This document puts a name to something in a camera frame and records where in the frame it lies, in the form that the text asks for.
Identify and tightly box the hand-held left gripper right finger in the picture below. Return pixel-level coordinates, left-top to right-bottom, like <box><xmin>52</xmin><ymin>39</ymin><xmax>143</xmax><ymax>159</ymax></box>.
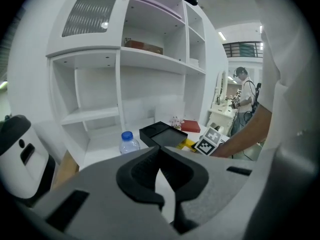
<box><xmin>160</xmin><ymin>145</ymin><xmax>260</xmax><ymax>235</ymax></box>

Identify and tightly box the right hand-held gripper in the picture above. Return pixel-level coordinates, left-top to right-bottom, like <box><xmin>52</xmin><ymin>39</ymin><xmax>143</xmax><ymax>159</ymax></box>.
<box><xmin>192</xmin><ymin>126</ymin><xmax>224</xmax><ymax>157</ymax></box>

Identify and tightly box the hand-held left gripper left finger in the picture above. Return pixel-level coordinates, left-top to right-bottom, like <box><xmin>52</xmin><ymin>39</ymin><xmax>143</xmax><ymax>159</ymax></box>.
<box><xmin>32</xmin><ymin>145</ymin><xmax>181</xmax><ymax>240</ymax></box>

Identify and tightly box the black box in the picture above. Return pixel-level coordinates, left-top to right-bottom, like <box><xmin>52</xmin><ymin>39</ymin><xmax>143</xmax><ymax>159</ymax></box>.
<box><xmin>139</xmin><ymin>121</ymin><xmax>189</xmax><ymax>149</ymax></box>

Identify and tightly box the person's right forearm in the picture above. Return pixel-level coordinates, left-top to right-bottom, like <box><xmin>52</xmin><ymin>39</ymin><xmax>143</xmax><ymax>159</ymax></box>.
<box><xmin>212</xmin><ymin>102</ymin><xmax>273</xmax><ymax>160</ymax></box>

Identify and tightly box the red box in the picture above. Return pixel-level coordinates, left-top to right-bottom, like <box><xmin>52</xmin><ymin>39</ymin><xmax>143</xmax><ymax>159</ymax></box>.
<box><xmin>180</xmin><ymin>119</ymin><xmax>202</xmax><ymax>134</ymax></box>

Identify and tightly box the brown wooden box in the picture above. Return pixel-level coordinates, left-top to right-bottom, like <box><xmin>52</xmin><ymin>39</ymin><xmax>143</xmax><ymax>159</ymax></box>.
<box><xmin>124</xmin><ymin>39</ymin><xmax>164</xmax><ymax>56</ymax></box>

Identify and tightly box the yellow packet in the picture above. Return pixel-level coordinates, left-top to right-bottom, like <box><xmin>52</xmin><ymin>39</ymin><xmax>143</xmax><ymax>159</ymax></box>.
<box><xmin>175</xmin><ymin>138</ymin><xmax>196</xmax><ymax>152</ymax></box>

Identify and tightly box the white dressing table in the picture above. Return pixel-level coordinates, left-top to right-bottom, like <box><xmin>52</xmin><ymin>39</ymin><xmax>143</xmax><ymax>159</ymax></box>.
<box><xmin>207</xmin><ymin>103</ymin><xmax>237</xmax><ymax>136</ymax></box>

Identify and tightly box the white artificial flower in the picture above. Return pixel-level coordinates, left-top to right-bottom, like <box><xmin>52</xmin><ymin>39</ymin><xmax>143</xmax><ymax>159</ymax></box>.
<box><xmin>169</xmin><ymin>115</ymin><xmax>185</xmax><ymax>131</ymax></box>

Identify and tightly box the clear blue-capped water bottle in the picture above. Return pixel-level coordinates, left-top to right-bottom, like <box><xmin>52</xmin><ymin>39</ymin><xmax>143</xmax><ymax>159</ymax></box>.
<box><xmin>118</xmin><ymin>130</ymin><xmax>141</xmax><ymax>155</ymax></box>

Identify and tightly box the oval white-framed mirror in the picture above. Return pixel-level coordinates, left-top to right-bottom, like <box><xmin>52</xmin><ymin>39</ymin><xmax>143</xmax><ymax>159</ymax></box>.
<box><xmin>212</xmin><ymin>70</ymin><xmax>229</xmax><ymax>105</ymax></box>

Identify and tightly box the white shelving cabinet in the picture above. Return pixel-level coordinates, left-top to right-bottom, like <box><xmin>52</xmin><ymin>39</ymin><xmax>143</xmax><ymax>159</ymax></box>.
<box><xmin>46</xmin><ymin>0</ymin><xmax>207</xmax><ymax>171</ymax></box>

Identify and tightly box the black balcony railing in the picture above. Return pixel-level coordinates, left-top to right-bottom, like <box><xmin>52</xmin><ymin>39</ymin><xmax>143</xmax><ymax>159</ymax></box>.
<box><xmin>222</xmin><ymin>41</ymin><xmax>265</xmax><ymax>58</ymax></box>

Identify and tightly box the person's white shirt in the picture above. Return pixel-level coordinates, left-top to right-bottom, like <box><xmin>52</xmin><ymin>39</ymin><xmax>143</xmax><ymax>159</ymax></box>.
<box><xmin>246</xmin><ymin>0</ymin><xmax>320</xmax><ymax>240</ymax></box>

